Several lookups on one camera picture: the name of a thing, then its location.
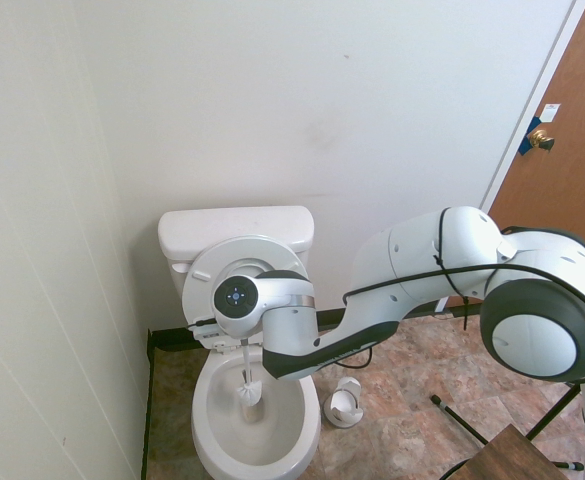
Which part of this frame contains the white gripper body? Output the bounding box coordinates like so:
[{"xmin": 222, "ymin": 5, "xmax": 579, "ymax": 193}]
[{"xmin": 194, "ymin": 326, "xmax": 266, "ymax": 352}]

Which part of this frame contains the white toilet brush grey handle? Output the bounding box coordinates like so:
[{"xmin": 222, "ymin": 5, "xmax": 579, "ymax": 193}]
[{"xmin": 235, "ymin": 338, "xmax": 265, "ymax": 408}]

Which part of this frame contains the black baseboard behind toilet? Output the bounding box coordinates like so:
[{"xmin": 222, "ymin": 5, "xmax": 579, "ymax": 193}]
[{"xmin": 147, "ymin": 298, "xmax": 483, "ymax": 351}]

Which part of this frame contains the white toilet tank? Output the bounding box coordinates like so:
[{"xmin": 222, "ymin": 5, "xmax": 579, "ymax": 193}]
[{"xmin": 163, "ymin": 234, "xmax": 314, "ymax": 297}]

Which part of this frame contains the white raised toilet seat lid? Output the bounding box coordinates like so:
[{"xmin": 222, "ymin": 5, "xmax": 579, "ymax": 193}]
[{"xmin": 181, "ymin": 235, "xmax": 311, "ymax": 351}]

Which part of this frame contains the white ceramic toilet bowl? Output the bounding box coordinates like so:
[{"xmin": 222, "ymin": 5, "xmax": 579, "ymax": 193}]
[{"xmin": 191, "ymin": 344, "xmax": 322, "ymax": 480}]

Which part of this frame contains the white toilet tank lid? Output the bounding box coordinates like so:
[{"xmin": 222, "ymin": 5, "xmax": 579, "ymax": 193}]
[{"xmin": 157, "ymin": 205, "xmax": 317, "ymax": 254}]

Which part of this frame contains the white plastic brush holder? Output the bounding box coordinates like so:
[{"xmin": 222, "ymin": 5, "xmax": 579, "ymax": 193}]
[{"xmin": 327, "ymin": 376, "xmax": 364, "ymax": 430}]

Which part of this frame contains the black tripod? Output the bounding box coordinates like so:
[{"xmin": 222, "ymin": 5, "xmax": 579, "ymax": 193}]
[{"xmin": 430, "ymin": 380, "xmax": 585, "ymax": 472}]

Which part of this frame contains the dark wooden table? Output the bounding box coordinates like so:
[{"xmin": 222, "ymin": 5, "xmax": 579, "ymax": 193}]
[{"xmin": 463, "ymin": 423, "xmax": 564, "ymax": 480}]

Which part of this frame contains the blue tape strip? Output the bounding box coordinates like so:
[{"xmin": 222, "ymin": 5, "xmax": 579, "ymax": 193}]
[{"xmin": 517, "ymin": 115, "xmax": 549, "ymax": 157}]

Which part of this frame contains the brass door knob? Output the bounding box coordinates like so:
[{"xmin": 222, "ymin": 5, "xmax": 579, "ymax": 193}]
[{"xmin": 528, "ymin": 127, "xmax": 557, "ymax": 152}]

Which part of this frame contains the brown wooden door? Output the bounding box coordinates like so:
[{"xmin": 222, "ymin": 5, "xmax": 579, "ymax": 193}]
[{"xmin": 488, "ymin": 0, "xmax": 585, "ymax": 309}]

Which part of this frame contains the black baseboard along panelled wall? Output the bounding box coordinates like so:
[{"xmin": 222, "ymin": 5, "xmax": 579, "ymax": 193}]
[{"xmin": 140, "ymin": 328, "xmax": 157, "ymax": 480}]

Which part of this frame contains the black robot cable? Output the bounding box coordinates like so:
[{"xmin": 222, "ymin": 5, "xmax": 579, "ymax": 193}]
[{"xmin": 340, "ymin": 206, "xmax": 585, "ymax": 381}]

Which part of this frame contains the white door frame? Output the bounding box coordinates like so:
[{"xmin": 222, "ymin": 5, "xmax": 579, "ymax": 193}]
[{"xmin": 479, "ymin": 0, "xmax": 585, "ymax": 213}]

